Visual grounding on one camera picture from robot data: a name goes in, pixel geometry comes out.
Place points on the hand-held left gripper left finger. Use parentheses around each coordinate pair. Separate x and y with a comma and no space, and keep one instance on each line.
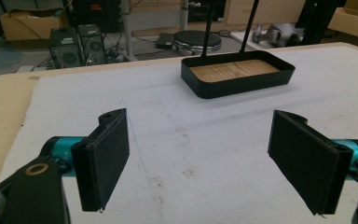
(104,161)

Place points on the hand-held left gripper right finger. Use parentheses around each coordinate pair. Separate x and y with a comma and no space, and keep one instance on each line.
(307,158)

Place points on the white table mat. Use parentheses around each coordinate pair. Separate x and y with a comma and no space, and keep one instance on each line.
(199,140)

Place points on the black tray with wooden bottom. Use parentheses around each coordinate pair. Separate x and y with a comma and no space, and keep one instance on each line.
(237,74)

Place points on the black computer tower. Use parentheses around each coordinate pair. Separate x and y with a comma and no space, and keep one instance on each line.
(92,44)
(65,48)

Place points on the grey robot device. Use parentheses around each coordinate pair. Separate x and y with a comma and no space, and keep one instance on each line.
(276,33)

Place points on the grey metal table leg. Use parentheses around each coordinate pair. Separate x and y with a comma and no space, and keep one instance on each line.
(127,29)

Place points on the cardboard box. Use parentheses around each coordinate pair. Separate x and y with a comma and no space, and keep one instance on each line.
(31,26)
(354,21)

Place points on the black metal rod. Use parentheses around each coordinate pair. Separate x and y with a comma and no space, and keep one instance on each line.
(250,25)
(208,28)

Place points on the round black stand base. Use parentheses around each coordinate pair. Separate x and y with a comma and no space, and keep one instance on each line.
(197,42)

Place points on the white metal pole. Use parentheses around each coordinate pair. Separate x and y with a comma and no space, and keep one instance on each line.
(184,14)

